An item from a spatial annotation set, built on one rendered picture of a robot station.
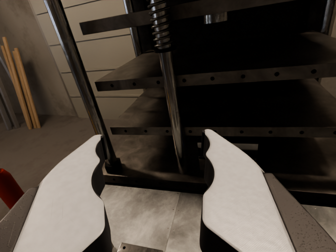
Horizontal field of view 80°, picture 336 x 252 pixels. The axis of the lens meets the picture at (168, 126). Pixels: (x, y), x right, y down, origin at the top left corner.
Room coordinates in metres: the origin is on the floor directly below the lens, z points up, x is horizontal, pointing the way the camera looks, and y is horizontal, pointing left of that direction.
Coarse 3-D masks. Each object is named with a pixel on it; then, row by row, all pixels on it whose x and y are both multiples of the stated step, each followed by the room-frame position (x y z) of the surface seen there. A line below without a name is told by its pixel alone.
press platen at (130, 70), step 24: (192, 48) 1.38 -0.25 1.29; (216, 48) 1.24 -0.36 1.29; (240, 48) 1.12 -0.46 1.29; (264, 48) 1.02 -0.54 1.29; (288, 48) 0.94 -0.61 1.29; (312, 48) 0.86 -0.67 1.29; (120, 72) 1.06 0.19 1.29; (144, 72) 0.97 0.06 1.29; (192, 72) 0.82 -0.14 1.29; (216, 72) 0.77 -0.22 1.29; (240, 72) 0.74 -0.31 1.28; (264, 72) 0.71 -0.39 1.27; (288, 72) 0.69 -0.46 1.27; (312, 72) 0.67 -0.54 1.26
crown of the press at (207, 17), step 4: (220, 12) 1.02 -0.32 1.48; (224, 12) 1.03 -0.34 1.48; (204, 16) 1.06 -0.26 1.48; (208, 16) 1.04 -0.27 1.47; (212, 16) 1.03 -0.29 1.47; (216, 16) 1.02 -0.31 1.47; (220, 16) 1.02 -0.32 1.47; (224, 16) 1.03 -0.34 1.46; (204, 20) 1.06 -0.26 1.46; (208, 20) 1.04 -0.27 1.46; (212, 20) 1.03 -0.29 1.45; (216, 20) 1.02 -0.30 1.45; (220, 20) 1.02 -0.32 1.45; (224, 20) 1.03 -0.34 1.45
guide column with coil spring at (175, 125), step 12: (156, 0) 0.79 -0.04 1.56; (168, 24) 0.81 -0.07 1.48; (156, 36) 0.81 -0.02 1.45; (168, 60) 0.79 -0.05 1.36; (168, 72) 0.79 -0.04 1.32; (168, 84) 0.79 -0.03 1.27; (168, 96) 0.80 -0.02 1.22; (168, 108) 0.81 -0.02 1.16; (180, 120) 0.80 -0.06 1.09; (180, 132) 0.79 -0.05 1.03; (180, 144) 0.79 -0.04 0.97; (180, 156) 0.79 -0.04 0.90; (180, 168) 0.80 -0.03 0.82
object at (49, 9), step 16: (48, 0) 0.91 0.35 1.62; (128, 0) 1.55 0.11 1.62; (64, 16) 0.93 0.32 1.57; (64, 32) 0.91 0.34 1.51; (320, 32) 1.18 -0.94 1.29; (64, 48) 0.91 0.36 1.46; (80, 64) 0.93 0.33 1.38; (80, 80) 0.91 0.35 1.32; (320, 80) 1.15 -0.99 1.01; (96, 112) 0.92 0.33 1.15; (96, 128) 0.91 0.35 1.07; (112, 160) 0.92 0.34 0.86
